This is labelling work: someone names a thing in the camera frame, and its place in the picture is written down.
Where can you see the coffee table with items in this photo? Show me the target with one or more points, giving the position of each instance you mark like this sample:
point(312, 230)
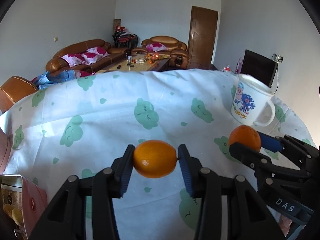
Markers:
point(139, 63)

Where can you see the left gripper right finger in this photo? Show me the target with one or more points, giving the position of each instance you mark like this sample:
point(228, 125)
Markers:
point(201, 182)

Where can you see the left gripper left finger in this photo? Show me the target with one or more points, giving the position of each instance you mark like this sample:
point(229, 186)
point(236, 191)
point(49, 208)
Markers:
point(112, 182)

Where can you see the brown leather armchair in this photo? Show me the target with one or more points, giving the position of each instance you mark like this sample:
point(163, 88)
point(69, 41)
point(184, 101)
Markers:
point(165, 45)

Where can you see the pink electric kettle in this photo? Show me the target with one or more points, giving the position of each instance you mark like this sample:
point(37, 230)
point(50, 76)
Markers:
point(5, 149)

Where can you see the black television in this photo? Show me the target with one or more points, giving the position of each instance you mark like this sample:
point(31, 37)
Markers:
point(259, 67)

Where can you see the pink metal tin box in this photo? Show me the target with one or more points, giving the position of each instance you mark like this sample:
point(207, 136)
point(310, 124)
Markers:
point(25, 195)

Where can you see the brown wooden door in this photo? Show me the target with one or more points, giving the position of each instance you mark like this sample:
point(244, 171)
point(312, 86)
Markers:
point(202, 34)

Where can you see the stacked chairs in corner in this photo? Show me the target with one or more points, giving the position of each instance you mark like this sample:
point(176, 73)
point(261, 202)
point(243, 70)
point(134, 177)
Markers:
point(124, 38)

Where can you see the right hand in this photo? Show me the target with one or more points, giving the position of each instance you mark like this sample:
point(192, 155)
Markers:
point(289, 228)

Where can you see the small orange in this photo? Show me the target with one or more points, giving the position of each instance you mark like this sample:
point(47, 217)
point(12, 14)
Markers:
point(154, 159)

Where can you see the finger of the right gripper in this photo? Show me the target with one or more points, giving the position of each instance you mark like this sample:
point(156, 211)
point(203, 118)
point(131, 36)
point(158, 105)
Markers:
point(264, 170)
point(297, 151)

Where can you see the blue clothes pile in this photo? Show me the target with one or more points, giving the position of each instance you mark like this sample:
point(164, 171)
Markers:
point(48, 79)

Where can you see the orange wooden chair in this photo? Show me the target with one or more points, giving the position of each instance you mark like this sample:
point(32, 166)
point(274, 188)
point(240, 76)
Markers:
point(13, 90)

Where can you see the white cartoon mug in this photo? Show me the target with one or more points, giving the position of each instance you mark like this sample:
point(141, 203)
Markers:
point(250, 100)

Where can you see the long brown leather sofa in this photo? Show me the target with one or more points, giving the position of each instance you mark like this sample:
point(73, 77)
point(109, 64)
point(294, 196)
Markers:
point(89, 56)

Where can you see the yellow fruit front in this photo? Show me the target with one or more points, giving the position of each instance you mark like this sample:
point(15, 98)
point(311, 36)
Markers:
point(14, 213)

